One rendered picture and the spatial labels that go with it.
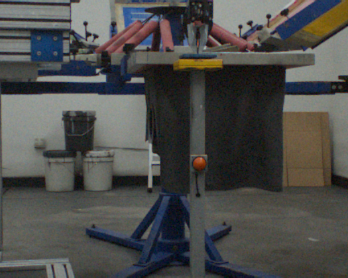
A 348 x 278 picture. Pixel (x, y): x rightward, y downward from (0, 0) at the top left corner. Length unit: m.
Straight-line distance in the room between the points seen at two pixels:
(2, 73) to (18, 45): 0.12
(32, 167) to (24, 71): 4.92
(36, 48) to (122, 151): 5.01
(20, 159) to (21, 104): 0.53
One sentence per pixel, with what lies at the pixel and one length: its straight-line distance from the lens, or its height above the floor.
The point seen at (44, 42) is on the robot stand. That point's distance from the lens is 2.08.
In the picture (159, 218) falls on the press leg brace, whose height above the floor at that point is 0.24.
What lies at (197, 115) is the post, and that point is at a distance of 2.12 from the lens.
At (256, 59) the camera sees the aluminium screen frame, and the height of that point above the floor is 0.97.
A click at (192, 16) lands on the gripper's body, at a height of 1.08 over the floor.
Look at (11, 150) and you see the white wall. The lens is 7.07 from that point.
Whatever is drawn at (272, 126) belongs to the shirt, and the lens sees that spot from 2.46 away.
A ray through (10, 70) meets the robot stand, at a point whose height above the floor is 0.92.
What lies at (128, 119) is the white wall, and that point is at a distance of 7.03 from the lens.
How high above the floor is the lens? 0.83
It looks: 3 degrees down
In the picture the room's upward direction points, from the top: straight up
